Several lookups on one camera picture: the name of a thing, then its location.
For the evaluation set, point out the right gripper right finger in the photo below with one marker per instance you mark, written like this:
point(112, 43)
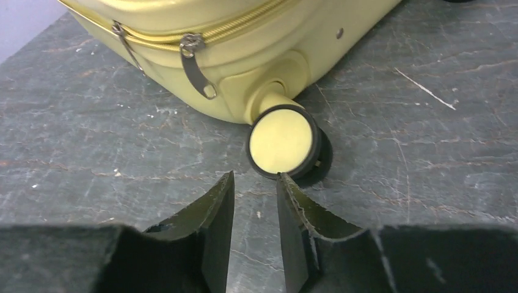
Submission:
point(321, 251)

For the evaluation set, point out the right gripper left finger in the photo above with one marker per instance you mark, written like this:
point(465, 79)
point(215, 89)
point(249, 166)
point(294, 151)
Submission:
point(187, 252)

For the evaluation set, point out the yellow hard-shell suitcase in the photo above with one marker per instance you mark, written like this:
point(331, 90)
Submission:
point(242, 62)

